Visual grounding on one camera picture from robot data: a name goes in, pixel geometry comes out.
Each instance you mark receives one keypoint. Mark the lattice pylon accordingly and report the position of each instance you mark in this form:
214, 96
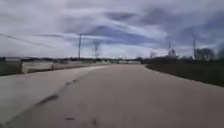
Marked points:
96, 49

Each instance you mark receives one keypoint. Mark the green grass field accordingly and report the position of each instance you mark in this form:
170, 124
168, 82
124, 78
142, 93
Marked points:
196, 71

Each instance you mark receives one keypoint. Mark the grey concrete path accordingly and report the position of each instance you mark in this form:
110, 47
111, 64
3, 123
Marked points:
126, 96

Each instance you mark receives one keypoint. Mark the concrete barrier wall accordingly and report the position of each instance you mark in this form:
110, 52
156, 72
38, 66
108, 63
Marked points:
36, 66

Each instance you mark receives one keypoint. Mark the row of trees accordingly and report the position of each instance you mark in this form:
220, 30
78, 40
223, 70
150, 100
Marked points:
186, 55

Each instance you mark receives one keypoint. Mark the utility pole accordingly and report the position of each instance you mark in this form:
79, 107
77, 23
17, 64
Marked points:
79, 46

